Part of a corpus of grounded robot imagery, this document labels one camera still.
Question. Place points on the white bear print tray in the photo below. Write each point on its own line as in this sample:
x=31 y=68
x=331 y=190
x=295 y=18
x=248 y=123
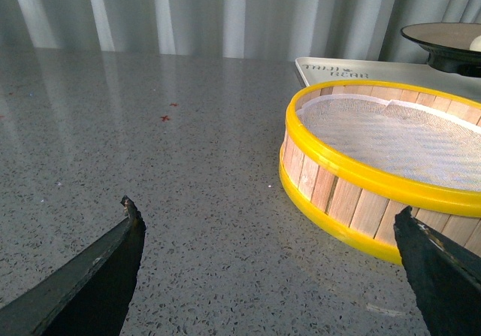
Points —
x=318 y=70

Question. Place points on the yellow rimmed bamboo steamer basket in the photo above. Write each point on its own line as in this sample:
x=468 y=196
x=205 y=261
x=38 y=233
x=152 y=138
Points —
x=357 y=203

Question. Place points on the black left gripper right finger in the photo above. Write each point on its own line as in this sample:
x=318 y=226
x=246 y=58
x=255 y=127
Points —
x=444 y=276

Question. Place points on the white steamed bun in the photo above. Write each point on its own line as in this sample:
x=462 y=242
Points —
x=475 y=44

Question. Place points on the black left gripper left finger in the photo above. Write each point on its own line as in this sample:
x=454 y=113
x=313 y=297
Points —
x=90 y=294

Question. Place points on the white steamer liner cloth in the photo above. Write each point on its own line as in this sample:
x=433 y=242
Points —
x=401 y=138

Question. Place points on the grey pleated curtain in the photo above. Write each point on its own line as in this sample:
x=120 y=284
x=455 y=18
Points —
x=248 y=29

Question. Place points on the beige plate with black rim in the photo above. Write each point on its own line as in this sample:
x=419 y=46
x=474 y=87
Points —
x=448 y=45

